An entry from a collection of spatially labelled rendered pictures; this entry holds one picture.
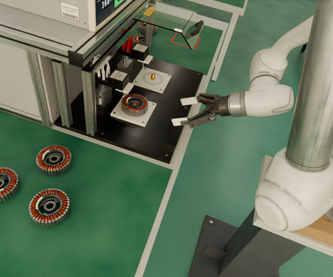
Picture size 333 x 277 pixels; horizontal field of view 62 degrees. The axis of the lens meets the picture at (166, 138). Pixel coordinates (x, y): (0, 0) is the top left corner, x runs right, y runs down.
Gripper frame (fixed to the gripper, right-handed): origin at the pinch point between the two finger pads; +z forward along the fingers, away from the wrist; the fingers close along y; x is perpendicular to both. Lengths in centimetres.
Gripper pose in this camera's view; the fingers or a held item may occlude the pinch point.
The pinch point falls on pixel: (179, 111)
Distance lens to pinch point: 111.3
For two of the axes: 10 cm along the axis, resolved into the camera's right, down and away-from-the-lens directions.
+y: 2.9, -6.7, 6.9
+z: -9.0, 0.7, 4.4
